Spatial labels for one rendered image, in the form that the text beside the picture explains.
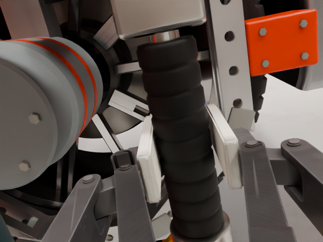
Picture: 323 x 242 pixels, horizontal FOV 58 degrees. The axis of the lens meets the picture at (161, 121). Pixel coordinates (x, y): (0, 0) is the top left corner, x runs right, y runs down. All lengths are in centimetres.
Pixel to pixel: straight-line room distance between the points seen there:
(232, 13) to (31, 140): 27
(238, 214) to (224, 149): 132
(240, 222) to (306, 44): 111
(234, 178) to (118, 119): 50
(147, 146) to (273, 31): 28
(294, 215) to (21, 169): 130
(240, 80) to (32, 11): 28
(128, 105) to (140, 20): 36
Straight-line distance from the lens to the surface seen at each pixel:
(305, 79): 57
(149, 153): 16
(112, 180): 16
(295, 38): 42
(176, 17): 16
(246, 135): 18
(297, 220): 145
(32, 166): 29
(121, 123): 65
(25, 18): 42
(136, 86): 62
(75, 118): 31
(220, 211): 21
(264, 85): 51
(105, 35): 50
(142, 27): 16
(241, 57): 40
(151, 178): 16
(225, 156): 16
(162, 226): 49
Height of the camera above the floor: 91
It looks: 18 degrees down
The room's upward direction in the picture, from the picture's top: 12 degrees counter-clockwise
